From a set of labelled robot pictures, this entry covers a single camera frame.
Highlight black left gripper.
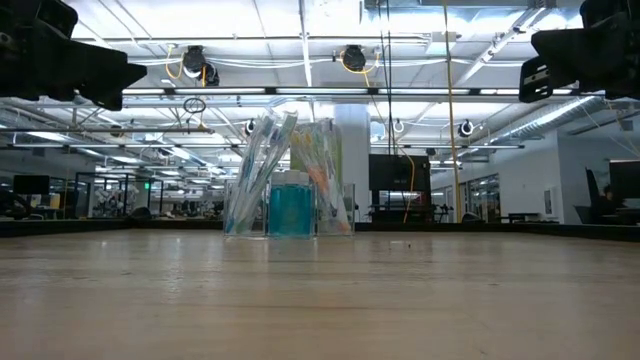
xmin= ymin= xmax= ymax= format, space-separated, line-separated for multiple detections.
xmin=0 ymin=0 xmax=149 ymax=112

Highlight black ceiling cable reel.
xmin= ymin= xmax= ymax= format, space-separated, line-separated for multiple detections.
xmin=341 ymin=44 xmax=368 ymax=73
xmin=181 ymin=44 xmax=221 ymax=87

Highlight clear bag of toothbrushes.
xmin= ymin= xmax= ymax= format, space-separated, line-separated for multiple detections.
xmin=223 ymin=178 xmax=357 ymax=239

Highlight orange white toothbrush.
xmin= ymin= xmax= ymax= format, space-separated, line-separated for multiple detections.
xmin=299 ymin=119 xmax=346 ymax=236
xmin=304 ymin=122 xmax=354 ymax=236

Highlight person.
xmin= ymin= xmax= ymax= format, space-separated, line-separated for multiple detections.
xmin=591 ymin=183 xmax=625 ymax=225

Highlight black aluminium table frame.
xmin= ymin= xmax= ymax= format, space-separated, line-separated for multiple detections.
xmin=0 ymin=218 xmax=640 ymax=242

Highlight black monitor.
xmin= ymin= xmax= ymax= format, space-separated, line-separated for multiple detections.
xmin=12 ymin=174 xmax=51 ymax=195
xmin=608 ymin=159 xmax=640 ymax=200

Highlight silver ventilation duct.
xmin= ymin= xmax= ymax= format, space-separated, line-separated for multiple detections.
xmin=492 ymin=97 xmax=601 ymax=146

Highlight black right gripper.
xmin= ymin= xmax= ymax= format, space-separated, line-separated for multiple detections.
xmin=517 ymin=0 xmax=640 ymax=105

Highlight white building column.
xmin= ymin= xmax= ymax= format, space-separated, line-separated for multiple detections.
xmin=333 ymin=103 xmax=371 ymax=221

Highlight green white toothbrush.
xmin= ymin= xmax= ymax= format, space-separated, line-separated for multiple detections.
xmin=291 ymin=119 xmax=336 ymax=236

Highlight large black screen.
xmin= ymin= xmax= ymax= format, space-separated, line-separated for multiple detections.
xmin=368 ymin=153 xmax=432 ymax=192

